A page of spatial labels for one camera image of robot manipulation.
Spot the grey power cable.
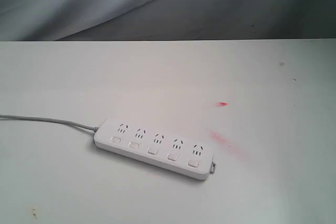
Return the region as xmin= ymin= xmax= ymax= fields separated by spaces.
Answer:
xmin=0 ymin=114 xmax=100 ymax=132

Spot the white five-socket power strip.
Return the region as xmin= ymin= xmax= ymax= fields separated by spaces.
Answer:
xmin=94 ymin=119 xmax=216 ymax=180

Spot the grey backdrop cloth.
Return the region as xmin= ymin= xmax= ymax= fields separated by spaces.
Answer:
xmin=1 ymin=0 xmax=335 ymax=41

